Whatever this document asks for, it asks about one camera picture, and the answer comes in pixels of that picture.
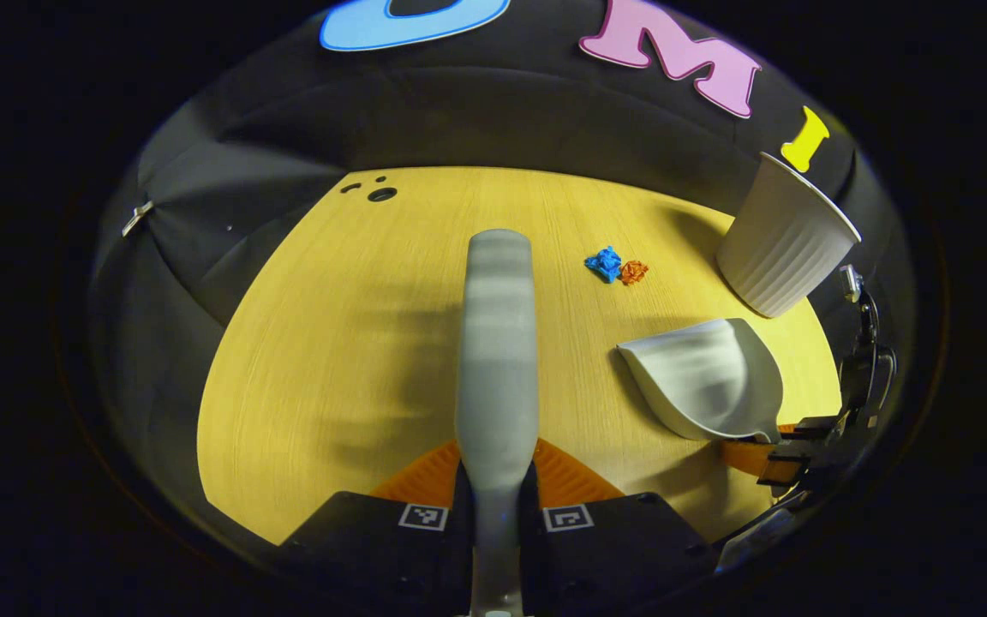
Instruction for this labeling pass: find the small white broom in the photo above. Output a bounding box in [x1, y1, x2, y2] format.
[455, 229, 540, 617]

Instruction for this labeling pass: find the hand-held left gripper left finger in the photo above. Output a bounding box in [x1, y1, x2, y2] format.
[272, 439, 476, 614]

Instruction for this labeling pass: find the wooden desktop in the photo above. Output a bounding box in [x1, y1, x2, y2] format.
[196, 166, 843, 547]

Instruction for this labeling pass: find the white ribbed garbage bin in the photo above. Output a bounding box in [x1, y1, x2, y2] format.
[716, 152, 862, 319]

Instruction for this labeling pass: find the blue paper trash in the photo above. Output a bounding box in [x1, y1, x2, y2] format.
[584, 247, 623, 284]

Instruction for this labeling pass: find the white dustpan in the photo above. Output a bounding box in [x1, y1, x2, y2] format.
[616, 318, 784, 444]

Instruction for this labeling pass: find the black backdrop cloth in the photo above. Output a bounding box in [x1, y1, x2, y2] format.
[89, 0, 918, 532]

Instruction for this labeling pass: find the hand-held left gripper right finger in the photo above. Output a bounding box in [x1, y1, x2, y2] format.
[517, 437, 721, 614]

